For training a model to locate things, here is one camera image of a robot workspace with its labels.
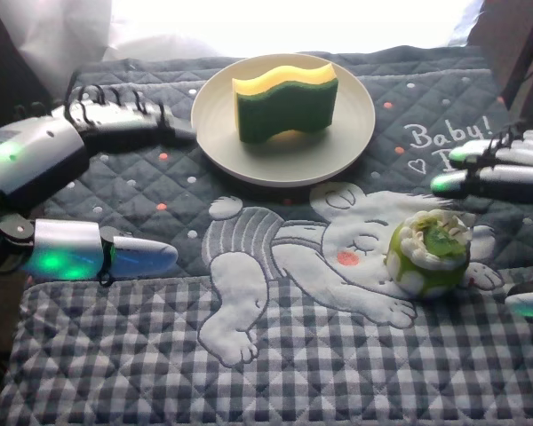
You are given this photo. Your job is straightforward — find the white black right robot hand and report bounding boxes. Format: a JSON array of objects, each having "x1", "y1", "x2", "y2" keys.
[{"x1": 429, "y1": 126, "x2": 533, "y2": 320}]

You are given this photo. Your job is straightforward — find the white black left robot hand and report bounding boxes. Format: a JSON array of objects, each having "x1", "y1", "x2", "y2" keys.
[{"x1": 0, "y1": 83, "x2": 199, "y2": 285}]

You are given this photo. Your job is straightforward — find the green toy kiwi cake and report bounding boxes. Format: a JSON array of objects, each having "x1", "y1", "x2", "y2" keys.
[{"x1": 384, "y1": 209, "x2": 472, "y2": 299}]

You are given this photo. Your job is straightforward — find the yellow green wavy sponge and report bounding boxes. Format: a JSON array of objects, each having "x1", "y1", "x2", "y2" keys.
[{"x1": 231, "y1": 61, "x2": 339, "y2": 146}]

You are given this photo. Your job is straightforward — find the dark brown side panel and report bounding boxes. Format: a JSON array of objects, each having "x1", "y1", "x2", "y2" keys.
[
  {"x1": 465, "y1": 0, "x2": 533, "y2": 112},
  {"x1": 0, "y1": 0, "x2": 54, "y2": 134}
]

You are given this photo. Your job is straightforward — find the round white plate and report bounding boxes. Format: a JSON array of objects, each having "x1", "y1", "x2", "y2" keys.
[{"x1": 190, "y1": 53, "x2": 377, "y2": 187}]

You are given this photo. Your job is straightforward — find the grey quilt with bear print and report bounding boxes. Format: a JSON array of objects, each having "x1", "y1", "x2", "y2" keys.
[{"x1": 0, "y1": 43, "x2": 533, "y2": 426}]

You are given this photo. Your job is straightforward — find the white backdrop cloth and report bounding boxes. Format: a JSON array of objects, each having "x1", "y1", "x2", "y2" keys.
[{"x1": 17, "y1": 0, "x2": 476, "y2": 63}]

